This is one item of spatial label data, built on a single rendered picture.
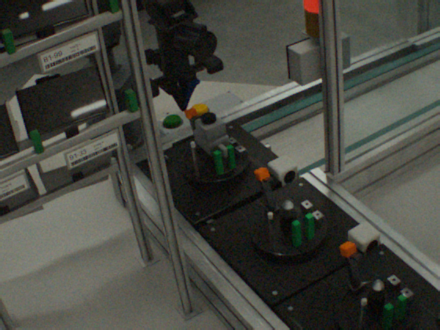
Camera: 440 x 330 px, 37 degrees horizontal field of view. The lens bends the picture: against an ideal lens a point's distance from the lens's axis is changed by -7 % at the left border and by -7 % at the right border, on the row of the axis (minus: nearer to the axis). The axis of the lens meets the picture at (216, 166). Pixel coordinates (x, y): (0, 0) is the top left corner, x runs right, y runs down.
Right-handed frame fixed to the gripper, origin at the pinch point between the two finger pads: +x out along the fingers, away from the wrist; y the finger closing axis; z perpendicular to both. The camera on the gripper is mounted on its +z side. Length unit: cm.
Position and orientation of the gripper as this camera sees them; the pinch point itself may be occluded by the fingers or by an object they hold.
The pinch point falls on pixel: (181, 96)
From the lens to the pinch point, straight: 143.4
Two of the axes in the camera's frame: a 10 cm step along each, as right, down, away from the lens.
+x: 1.1, 7.9, 6.1
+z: -5.1, -4.8, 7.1
